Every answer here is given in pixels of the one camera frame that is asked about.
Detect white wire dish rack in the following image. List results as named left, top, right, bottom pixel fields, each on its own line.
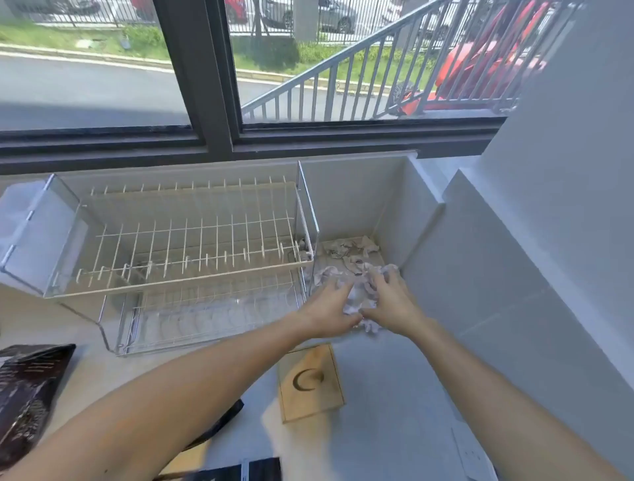
left=44, top=161, right=320, bottom=357

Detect white plastic cutlery holder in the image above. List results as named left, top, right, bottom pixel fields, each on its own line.
left=0, top=173, right=83, bottom=298

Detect black metal fence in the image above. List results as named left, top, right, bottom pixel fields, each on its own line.
left=19, top=0, right=446, bottom=36

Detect dark window frame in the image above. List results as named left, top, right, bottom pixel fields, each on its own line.
left=0, top=0, right=521, bottom=174

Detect person's left hand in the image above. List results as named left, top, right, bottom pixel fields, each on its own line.
left=296, top=279, right=365, bottom=340

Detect dark brown coffee bag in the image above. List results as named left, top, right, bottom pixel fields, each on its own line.
left=0, top=343, right=77, bottom=469

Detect grey concrete fence pillar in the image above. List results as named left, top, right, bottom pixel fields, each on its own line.
left=293, top=0, right=319, bottom=43

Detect green tree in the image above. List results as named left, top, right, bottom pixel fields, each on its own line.
left=250, top=0, right=266, bottom=40

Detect person's left forearm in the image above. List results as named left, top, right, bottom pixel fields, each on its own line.
left=0, top=312, right=308, bottom=481

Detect white paper scraps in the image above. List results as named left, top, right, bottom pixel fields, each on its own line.
left=309, top=235, right=401, bottom=298

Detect grey car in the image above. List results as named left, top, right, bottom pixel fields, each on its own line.
left=262, top=0, right=357, bottom=33

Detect wooden tissue box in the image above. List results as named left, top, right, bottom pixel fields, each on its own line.
left=277, top=343, right=346, bottom=425

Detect person's right forearm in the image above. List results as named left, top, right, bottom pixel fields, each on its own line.
left=411, top=316, right=630, bottom=481

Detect grey metal stair railing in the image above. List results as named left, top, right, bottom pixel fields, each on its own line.
left=241, top=0, right=585, bottom=122

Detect white countertop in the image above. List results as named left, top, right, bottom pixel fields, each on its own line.
left=0, top=237, right=501, bottom=481

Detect person's right hand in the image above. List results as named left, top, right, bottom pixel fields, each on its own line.
left=360, top=270, right=427, bottom=338

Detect red machine outdoors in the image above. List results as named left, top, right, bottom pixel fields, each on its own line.
left=396, top=0, right=551, bottom=118

